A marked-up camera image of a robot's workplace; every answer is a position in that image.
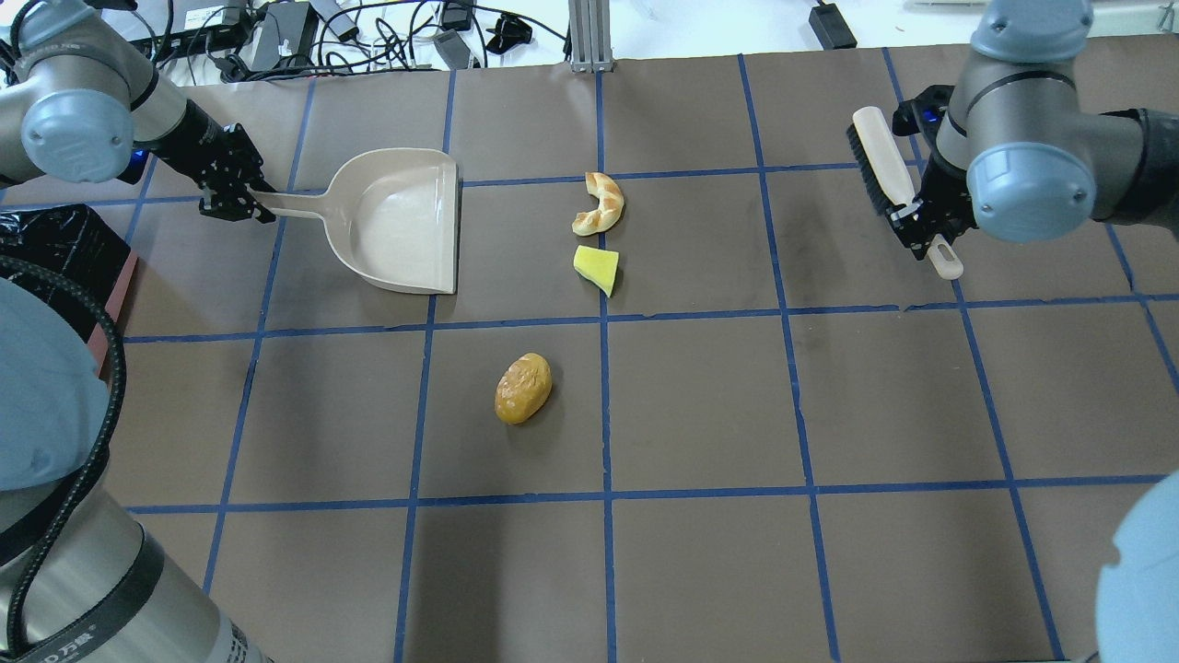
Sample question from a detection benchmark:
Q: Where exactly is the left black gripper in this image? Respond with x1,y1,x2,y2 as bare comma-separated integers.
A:
171,119,276,224

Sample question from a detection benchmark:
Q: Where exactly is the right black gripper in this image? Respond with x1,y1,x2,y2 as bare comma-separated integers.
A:
887,152,976,262

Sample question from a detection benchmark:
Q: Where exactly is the white hand brush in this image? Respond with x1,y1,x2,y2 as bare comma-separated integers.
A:
847,106,964,281

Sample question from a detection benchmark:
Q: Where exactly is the beige plastic dustpan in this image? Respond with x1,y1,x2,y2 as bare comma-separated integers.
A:
253,147,460,295

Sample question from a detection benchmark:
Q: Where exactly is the curved bread piece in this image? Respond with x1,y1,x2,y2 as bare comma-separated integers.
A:
571,172,625,238

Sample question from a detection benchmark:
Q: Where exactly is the yellow sponge wedge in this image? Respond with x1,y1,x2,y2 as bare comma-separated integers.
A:
572,245,623,297

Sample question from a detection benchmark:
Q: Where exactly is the golden brown bread roll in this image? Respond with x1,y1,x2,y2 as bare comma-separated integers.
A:
494,353,554,425

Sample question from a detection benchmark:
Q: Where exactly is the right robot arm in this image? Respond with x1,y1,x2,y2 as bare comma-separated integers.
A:
880,1,1175,260

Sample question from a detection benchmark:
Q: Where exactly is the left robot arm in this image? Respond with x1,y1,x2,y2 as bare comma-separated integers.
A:
1,1,276,223

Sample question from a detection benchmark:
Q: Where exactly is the bin with black bag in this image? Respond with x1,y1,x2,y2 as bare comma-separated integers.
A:
1,204,138,375

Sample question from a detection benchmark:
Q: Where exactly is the black power adapter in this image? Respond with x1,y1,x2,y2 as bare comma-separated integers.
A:
808,1,858,51

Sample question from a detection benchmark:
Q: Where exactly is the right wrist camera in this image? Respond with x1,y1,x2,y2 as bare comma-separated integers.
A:
890,85,955,147

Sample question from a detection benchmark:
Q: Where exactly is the aluminium frame post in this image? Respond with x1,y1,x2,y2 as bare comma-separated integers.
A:
568,0,615,73

